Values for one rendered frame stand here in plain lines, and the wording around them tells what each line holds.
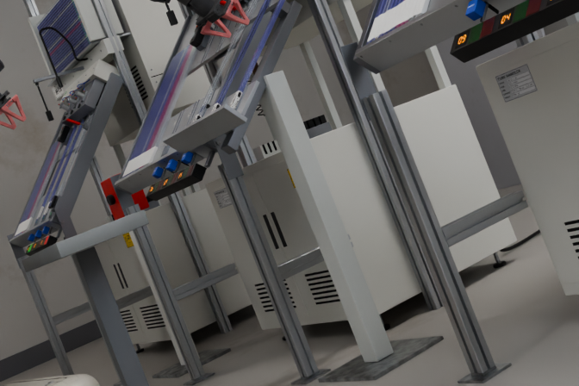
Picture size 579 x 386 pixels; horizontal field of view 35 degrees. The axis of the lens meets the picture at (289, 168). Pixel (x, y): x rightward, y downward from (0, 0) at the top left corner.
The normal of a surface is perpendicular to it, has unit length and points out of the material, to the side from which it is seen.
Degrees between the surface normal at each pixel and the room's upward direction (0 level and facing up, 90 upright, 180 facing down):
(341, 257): 90
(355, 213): 90
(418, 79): 90
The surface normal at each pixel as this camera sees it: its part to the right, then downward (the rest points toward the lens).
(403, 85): -0.84, 0.33
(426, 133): 0.50, -0.20
